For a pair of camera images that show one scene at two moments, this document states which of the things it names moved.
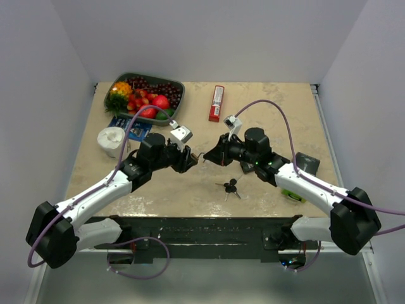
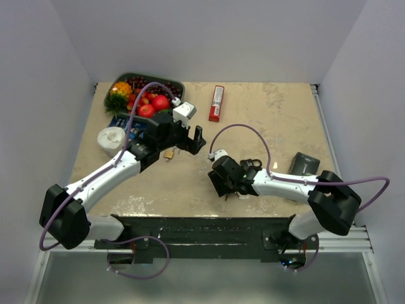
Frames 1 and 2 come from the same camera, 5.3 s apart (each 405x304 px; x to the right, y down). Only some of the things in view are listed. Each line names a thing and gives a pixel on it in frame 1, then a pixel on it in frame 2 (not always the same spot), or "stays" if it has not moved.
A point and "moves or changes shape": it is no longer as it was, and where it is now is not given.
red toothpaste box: x=217 y=103 stays
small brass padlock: x=195 y=157 moves or changes shape
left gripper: x=185 y=160 → x=192 y=145
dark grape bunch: x=167 y=89 stays
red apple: x=161 y=102 stays
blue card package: x=138 y=130 stays
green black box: x=308 y=164 stays
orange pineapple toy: x=119 y=92 stays
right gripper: x=220 y=154 → x=216 y=180
